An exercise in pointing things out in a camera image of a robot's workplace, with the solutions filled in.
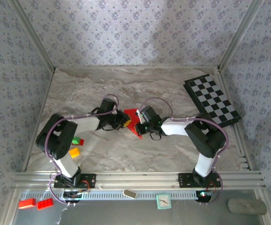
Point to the black and grey chessboard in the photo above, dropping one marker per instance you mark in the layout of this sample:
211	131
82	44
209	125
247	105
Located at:
210	98

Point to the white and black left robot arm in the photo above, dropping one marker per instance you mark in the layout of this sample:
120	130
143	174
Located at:
86	123

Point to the aluminium frame bar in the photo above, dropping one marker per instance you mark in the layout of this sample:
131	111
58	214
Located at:
31	146
243	159
137	67
239	35
34	35

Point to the grey stone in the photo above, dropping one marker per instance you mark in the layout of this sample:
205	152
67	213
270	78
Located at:
246	206

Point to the wide aluminium mounting rail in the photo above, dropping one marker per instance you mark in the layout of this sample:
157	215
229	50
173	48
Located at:
137	179

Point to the green toy brick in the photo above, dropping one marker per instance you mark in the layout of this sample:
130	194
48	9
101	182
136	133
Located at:
75	140

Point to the smooth red toy brick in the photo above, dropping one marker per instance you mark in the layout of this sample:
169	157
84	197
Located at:
27	203

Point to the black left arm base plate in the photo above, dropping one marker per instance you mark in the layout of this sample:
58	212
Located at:
89	180

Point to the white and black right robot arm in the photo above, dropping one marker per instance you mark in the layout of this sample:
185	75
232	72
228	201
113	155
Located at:
173	129

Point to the small grey white block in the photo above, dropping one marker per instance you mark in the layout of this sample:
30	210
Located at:
129	194

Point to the studded red toy brick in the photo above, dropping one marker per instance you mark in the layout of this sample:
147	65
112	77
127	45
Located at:
45	204

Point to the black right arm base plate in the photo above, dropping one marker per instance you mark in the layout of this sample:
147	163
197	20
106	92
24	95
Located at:
184	180

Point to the teal square clock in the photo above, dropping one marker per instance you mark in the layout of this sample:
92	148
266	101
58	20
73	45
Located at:
163	201

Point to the yellow toy brick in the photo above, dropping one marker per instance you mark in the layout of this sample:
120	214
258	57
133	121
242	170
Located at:
75	153

